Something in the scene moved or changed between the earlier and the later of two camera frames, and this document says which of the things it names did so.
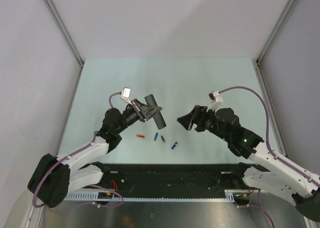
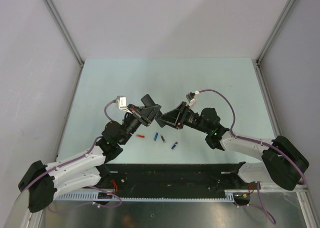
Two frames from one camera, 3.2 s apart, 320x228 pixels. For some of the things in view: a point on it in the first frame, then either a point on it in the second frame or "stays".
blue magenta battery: (174, 145) stays
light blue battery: (156, 136) stays
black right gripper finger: (192, 113) -> (176, 114)
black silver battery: (162, 138) stays
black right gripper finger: (186, 121) -> (170, 118)
